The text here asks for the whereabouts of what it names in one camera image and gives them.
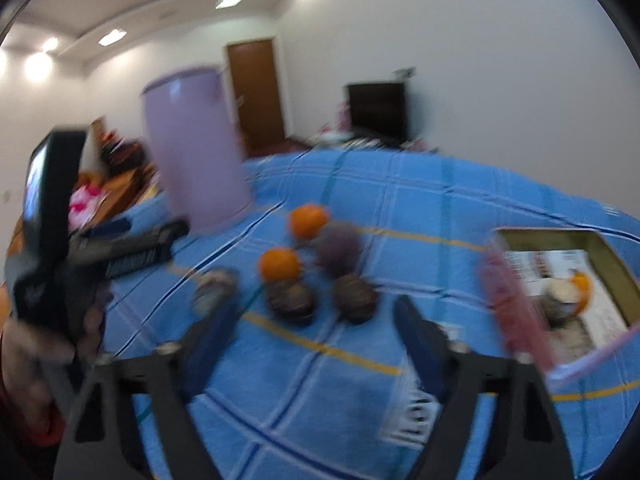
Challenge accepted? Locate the halved white-fleshed mangosteen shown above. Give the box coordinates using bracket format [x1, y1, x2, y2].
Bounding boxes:
[540, 279, 576, 327]

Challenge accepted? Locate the black television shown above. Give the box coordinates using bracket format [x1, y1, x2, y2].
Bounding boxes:
[346, 81, 408, 143]

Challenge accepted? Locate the lavender cylindrical container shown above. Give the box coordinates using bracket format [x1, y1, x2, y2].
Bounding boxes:
[142, 65, 254, 233]

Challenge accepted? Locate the small brown kiwi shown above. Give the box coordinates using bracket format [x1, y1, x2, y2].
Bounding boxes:
[192, 267, 239, 311]

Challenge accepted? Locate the white television stand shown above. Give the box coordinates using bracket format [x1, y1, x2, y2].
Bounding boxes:
[310, 127, 437, 154]

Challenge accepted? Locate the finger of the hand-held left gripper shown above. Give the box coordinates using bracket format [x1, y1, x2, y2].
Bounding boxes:
[75, 218, 191, 257]
[105, 241, 174, 281]

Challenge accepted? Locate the dark brown mangosteen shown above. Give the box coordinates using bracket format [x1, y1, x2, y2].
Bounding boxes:
[267, 280, 317, 327]
[332, 274, 378, 324]

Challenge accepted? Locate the orange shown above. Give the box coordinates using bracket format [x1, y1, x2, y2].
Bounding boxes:
[289, 204, 331, 239]
[259, 247, 302, 282]
[567, 270, 593, 316]

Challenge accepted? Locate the pink and white cloth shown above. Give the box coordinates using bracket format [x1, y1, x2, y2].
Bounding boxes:
[67, 185, 108, 229]

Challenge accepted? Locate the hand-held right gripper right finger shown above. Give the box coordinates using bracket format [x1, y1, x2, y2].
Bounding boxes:
[393, 295, 576, 480]

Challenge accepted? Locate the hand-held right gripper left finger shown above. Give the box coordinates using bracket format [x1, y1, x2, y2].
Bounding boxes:
[52, 300, 243, 480]

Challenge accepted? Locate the brown wooden door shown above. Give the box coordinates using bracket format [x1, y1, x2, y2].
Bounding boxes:
[226, 37, 291, 158]

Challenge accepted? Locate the printed paper liner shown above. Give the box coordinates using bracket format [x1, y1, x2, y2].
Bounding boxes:
[504, 249, 632, 351]

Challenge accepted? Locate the person's left hand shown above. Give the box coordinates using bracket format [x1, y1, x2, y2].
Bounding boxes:
[0, 304, 109, 427]

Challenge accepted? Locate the person's left forearm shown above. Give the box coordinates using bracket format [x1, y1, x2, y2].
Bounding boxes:
[0, 400, 67, 453]

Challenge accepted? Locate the orange wooden sofa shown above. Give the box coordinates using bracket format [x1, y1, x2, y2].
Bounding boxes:
[75, 162, 162, 226]

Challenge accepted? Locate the purple passion fruit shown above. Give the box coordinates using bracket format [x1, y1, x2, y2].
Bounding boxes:
[315, 222, 362, 276]

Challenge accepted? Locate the pink tin box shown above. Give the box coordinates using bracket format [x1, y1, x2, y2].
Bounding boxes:
[477, 227, 640, 386]

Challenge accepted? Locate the dark shelf with red items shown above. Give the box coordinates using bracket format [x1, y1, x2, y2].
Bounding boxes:
[92, 117, 147, 177]

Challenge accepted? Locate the blue plaid blanket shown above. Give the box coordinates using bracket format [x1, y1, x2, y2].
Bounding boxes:
[65, 147, 640, 480]

